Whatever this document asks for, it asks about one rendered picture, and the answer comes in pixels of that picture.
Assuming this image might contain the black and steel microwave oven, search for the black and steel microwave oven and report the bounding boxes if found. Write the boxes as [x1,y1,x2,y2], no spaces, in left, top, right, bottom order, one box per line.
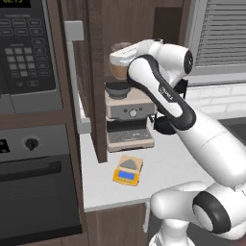
[0,0,64,115]

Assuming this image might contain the yellow digital scale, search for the yellow digital scale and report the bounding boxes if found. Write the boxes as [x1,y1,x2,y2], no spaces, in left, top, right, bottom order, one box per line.
[111,155,144,187]

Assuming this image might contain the beige espresso coffee machine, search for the beige espresso coffee machine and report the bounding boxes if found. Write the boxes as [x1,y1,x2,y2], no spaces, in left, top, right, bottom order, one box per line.
[104,41,159,154]

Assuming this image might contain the window with grey blinds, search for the window with grey blinds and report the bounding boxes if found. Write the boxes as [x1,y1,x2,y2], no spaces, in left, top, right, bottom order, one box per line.
[185,0,246,86]

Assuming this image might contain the black oven knob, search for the black oven knob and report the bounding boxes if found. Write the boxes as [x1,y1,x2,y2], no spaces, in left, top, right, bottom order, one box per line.
[24,136,40,152]

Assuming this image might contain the brown base cabinet door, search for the brown base cabinet door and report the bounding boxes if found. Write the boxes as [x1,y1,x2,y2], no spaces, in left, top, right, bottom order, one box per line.
[84,203,152,246]

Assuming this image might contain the black oven door handle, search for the black oven door handle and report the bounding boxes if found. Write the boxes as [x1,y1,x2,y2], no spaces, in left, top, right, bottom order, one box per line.
[0,160,62,183]

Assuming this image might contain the brown wall cabinet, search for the brown wall cabinet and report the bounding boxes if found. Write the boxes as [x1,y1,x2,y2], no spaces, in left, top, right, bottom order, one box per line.
[101,0,192,85]

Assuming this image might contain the steel built-in oven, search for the steel built-in oven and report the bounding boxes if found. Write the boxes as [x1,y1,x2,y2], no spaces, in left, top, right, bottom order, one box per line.
[0,123,84,246]

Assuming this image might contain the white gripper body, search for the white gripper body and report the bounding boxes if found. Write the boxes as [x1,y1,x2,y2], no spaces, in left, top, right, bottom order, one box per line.
[109,40,152,69]

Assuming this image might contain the grey cabinet door handle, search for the grey cabinet door handle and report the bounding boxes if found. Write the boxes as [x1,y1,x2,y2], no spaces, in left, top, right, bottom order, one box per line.
[63,20,92,135]

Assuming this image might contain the dark sink basin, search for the dark sink basin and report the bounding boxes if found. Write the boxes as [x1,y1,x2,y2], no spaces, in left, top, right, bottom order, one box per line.
[219,117,246,146]

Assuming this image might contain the pale base cabinet handle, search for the pale base cabinet handle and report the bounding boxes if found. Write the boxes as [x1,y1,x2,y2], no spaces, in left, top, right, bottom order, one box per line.
[142,201,152,234]

